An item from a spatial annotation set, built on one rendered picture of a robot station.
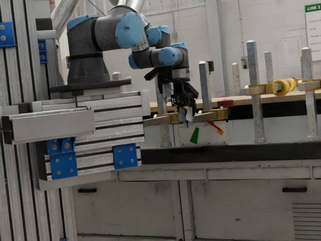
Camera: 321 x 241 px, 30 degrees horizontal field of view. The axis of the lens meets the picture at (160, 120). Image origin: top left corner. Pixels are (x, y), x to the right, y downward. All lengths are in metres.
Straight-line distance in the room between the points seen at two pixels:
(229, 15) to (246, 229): 7.81
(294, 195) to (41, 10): 1.53
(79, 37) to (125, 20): 0.18
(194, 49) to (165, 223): 7.85
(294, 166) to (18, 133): 1.39
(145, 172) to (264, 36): 7.52
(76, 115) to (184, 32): 9.29
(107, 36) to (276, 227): 1.51
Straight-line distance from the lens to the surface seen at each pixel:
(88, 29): 2.07
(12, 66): 2.18
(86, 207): 3.66
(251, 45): 2.78
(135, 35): 2.04
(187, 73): 2.56
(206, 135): 2.88
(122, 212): 3.52
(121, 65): 11.90
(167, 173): 3.05
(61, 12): 2.73
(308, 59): 2.70
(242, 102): 3.04
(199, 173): 2.97
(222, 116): 2.84
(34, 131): 1.87
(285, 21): 10.32
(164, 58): 2.45
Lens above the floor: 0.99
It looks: 3 degrees down
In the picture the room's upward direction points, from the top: 6 degrees counter-clockwise
